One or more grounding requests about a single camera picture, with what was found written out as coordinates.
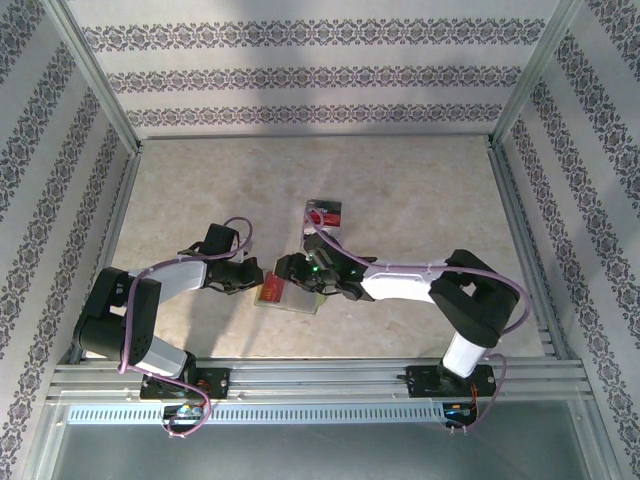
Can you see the green card holder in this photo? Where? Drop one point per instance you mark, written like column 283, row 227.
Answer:
column 300, row 302

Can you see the red and gold card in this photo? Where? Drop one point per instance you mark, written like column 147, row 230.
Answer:
column 272, row 290

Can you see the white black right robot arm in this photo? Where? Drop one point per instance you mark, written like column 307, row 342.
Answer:
column 475, row 300

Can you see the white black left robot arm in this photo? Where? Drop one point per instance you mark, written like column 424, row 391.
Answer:
column 115, row 320

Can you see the clear acrylic card stand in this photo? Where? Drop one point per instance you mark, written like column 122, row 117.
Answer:
column 303, row 240

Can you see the white card with red pattern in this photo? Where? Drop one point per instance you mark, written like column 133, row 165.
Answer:
column 330, row 231

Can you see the black VIP card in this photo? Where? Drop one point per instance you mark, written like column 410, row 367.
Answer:
column 325, row 205

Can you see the small controller board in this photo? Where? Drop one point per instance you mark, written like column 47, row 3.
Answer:
column 184, row 411
column 459, row 412

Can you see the grey metal front panel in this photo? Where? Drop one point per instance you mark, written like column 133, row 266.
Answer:
column 320, row 455

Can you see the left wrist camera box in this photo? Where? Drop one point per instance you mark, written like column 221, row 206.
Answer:
column 248, row 250

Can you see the aluminium mounting rail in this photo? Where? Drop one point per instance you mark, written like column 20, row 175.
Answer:
column 320, row 372

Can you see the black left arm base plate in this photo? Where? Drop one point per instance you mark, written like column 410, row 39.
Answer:
column 220, row 382

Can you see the aluminium side rail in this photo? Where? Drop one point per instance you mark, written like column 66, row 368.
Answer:
column 520, row 225
column 117, row 210

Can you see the aluminium back rail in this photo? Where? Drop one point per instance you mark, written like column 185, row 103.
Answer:
column 320, row 135

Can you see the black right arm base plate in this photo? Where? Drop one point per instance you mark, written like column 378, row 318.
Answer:
column 420, row 382

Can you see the aluminium frame post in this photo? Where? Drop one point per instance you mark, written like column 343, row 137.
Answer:
column 535, row 75
column 95, row 75

